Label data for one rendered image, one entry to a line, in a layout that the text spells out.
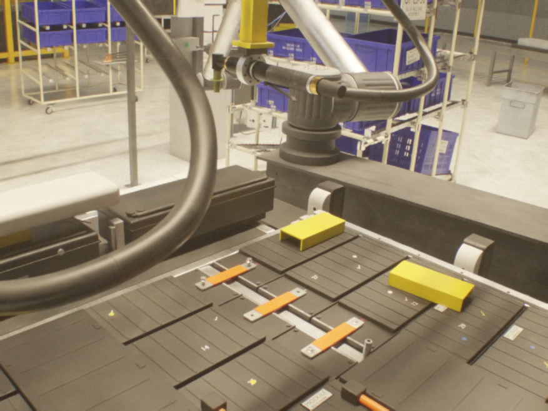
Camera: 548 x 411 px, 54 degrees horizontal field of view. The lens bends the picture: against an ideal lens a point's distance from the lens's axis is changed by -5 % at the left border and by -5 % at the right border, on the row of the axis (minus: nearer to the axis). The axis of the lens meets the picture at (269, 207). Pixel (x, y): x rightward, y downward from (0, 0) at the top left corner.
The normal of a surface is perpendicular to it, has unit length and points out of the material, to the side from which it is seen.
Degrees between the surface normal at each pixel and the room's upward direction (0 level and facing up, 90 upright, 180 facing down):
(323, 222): 0
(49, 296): 80
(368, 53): 94
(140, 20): 75
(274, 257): 0
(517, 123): 90
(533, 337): 0
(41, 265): 90
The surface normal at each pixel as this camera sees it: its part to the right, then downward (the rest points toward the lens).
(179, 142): -0.70, 0.25
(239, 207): 0.71, 0.31
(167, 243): 0.70, 0.01
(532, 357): 0.05, -0.92
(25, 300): 0.25, 0.24
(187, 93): -0.15, -0.20
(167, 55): -0.14, 0.06
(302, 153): -0.10, -0.71
